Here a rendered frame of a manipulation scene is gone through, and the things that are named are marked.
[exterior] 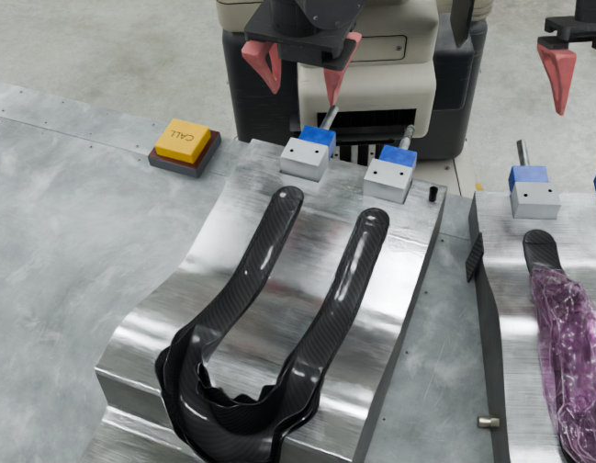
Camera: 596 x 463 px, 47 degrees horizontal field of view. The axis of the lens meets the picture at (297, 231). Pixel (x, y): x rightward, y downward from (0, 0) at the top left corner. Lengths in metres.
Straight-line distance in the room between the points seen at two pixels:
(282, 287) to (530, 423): 0.29
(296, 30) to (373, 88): 0.43
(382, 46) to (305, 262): 0.45
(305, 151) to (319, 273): 0.16
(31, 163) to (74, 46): 1.64
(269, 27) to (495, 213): 0.36
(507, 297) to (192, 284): 0.34
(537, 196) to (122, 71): 1.88
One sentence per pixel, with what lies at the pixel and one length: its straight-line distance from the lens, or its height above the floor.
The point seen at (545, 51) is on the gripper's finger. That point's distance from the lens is 0.79.
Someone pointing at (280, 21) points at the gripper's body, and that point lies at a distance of 0.70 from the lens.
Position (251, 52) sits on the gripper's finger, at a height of 1.07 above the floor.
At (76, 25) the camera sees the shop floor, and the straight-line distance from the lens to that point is 2.81.
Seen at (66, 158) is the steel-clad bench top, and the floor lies 0.80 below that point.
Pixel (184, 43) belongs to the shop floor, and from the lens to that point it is 2.59.
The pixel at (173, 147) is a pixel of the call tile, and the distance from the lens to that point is 0.99.
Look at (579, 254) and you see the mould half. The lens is 0.87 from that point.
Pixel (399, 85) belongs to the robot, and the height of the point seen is 0.80.
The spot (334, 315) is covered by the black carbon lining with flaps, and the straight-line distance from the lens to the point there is 0.74.
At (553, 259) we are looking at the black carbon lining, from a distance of 0.86.
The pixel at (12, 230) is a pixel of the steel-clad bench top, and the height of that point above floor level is 0.80.
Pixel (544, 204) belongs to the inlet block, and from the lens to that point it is 0.86.
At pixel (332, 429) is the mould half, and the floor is 0.93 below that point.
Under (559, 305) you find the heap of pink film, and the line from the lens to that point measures 0.75.
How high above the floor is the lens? 1.52
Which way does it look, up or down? 52 degrees down
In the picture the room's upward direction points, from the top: 4 degrees counter-clockwise
